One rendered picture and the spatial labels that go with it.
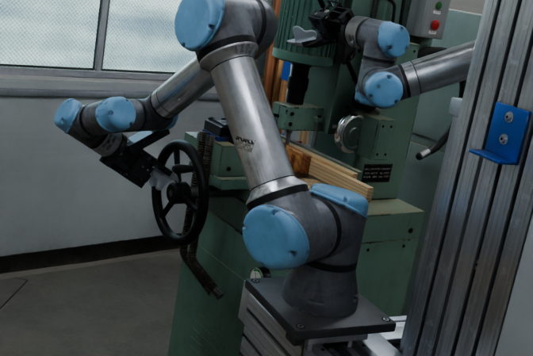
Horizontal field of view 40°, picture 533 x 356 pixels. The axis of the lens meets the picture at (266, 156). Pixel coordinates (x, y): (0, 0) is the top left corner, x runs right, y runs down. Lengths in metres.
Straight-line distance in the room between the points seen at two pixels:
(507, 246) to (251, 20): 0.61
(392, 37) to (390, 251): 0.83
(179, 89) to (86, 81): 1.63
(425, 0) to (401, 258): 0.78
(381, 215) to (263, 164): 0.95
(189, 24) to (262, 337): 0.65
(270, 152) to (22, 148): 1.99
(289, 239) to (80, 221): 2.25
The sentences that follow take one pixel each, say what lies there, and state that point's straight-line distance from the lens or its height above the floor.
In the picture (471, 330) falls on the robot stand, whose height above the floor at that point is 0.89.
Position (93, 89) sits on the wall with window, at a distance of 3.26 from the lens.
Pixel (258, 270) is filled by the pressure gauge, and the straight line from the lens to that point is 1.92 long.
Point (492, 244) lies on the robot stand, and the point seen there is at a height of 1.05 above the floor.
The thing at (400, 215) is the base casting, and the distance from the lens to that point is 2.25.
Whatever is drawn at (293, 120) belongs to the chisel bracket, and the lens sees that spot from 2.11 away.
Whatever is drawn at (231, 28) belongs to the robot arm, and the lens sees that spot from 1.35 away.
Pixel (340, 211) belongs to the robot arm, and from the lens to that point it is 1.36.
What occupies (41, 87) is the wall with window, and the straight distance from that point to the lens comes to 3.15.
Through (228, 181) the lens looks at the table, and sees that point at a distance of 1.99.
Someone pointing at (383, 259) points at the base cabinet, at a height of 0.65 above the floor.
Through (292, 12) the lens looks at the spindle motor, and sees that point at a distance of 2.05.
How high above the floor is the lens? 1.41
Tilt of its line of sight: 14 degrees down
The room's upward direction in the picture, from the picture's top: 10 degrees clockwise
